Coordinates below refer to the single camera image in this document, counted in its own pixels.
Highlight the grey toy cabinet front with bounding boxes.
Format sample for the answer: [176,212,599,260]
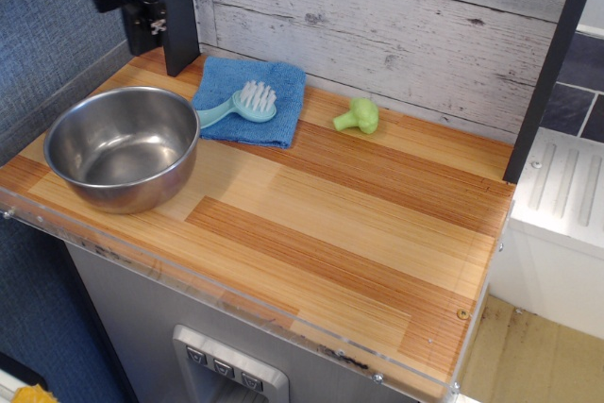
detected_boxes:
[63,240,421,403]

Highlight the blue microfiber cloth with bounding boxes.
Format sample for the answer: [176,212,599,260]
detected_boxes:
[193,57,306,148]

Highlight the light blue dish brush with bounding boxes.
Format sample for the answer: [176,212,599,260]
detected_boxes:
[196,80,277,129]

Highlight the clear acrylic edge guard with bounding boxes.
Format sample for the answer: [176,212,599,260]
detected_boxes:
[1,177,513,402]

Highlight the white toy sink drainboard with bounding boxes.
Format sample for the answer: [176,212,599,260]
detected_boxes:
[490,128,603,337]

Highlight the silver metal bowl pan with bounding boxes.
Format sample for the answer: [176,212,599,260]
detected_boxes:
[43,87,200,213]

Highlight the yellow object at corner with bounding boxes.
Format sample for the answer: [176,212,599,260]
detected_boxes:
[10,386,59,403]

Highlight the dark shelf post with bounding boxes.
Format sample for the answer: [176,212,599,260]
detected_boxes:
[162,0,200,76]
[503,0,587,184]

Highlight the dark left shelf post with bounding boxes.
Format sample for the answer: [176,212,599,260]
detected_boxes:
[162,0,200,76]

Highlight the green toy broccoli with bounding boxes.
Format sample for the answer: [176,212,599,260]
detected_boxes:
[333,97,379,134]

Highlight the dark right shelf post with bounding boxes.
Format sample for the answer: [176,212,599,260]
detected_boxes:
[503,0,587,184]

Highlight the silver dispenser button panel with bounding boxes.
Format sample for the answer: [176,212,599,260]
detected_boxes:
[172,325,290,402]

